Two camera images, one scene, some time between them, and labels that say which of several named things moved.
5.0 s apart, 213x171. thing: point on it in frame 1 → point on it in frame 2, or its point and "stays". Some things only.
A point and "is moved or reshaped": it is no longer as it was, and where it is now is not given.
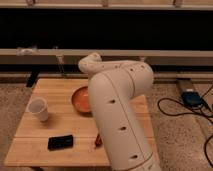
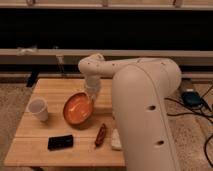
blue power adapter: (191, 98) stays
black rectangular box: (60, 142) stays
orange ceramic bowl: (80, 99) is moved or reshaped
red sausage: (98, 141) stays
